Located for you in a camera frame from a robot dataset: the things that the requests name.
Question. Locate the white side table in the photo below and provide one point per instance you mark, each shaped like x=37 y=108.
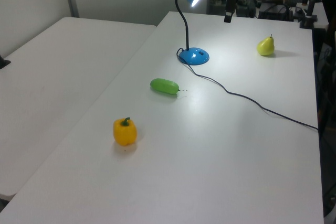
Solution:
x=52 y=77

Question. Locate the blue desk lamp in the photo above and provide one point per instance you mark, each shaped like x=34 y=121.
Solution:
x=194 y=56

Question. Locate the yellow-green toy pear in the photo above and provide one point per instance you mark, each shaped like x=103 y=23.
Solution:
x=265 y=47

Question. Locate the yellow toy bell pepper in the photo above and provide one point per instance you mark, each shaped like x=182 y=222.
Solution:
x=124 y=134

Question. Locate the black electronics box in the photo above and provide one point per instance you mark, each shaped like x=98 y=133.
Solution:
x=275 y=12

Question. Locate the green toy cucumber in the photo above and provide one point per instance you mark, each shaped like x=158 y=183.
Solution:
x=164 y=86

